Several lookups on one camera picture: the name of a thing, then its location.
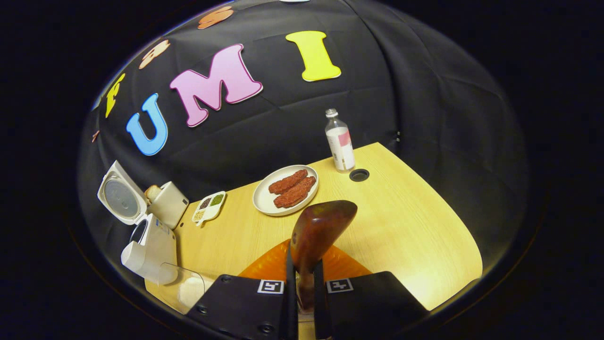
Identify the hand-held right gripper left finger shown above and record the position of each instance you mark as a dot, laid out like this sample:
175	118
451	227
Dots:
289	311

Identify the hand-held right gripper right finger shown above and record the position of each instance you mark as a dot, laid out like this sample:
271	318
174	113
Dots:
321	311

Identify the brown wooden spoon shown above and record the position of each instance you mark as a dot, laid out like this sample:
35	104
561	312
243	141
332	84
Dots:
321	226

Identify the white rice cooker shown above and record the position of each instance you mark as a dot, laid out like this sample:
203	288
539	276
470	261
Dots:
158	245

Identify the clear rice container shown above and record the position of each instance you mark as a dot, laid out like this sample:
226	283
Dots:
186	274

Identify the white round plate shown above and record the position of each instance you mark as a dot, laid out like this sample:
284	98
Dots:
262	198

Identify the red meat piece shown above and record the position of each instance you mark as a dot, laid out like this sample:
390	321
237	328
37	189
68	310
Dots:
295	192
288	182

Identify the white divided grain dish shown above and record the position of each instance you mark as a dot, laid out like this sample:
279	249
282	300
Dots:
208	208

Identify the black table grommet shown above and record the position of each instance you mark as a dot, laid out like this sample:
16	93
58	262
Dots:
359	175

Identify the white toaster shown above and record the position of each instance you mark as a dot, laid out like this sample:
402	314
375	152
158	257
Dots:
172	203

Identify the clear bottle pink label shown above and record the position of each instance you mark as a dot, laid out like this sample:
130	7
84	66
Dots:
340	146

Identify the toast bread slice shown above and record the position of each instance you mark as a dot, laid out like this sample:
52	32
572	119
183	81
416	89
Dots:
153	193

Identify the black backdrop cloth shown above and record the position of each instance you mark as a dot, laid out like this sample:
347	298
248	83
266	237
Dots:
424	94

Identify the pink clip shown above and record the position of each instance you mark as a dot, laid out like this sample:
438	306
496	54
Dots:
96	136

